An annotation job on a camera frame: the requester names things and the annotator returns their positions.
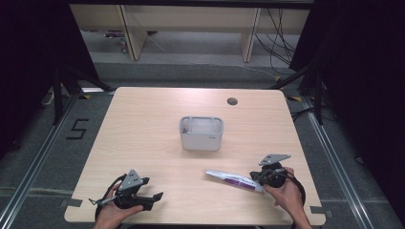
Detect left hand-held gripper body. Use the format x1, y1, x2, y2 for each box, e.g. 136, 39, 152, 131
114, 169, 151, 210

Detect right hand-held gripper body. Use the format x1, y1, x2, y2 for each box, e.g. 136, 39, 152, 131
254, 154, 291, 189

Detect white and purple toothpaste tube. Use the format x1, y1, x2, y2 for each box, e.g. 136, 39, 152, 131
204, 168, 266, 194

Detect white toothbrush holder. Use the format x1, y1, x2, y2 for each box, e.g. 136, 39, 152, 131
178, 115, 224, 152

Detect person's right hand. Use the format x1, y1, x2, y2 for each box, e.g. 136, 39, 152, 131
263, 166, 308, 221

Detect person's left hand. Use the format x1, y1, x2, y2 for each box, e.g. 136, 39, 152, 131
93, 183, 145, 229

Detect black metal stand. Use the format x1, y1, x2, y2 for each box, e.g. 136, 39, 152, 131
268, 58, 327, 126
52, 62, 115, 126

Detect black curtain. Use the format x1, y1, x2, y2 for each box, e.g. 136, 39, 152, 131
288, 0, 405, 220
0, 0, 100, 161

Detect light wooden shelf unit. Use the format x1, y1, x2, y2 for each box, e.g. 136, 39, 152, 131
69, 3, 312, 64

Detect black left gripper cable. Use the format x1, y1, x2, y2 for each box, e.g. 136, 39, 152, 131
94, 173, 128, 221

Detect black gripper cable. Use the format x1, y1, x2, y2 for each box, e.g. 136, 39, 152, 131
94, 173, 128, 221
281, 170, 308, 208

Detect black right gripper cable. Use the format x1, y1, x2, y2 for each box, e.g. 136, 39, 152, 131
281, 170, 308, 208

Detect bundle of black cables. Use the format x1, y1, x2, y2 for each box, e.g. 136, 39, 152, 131
254, 8, 302, 76

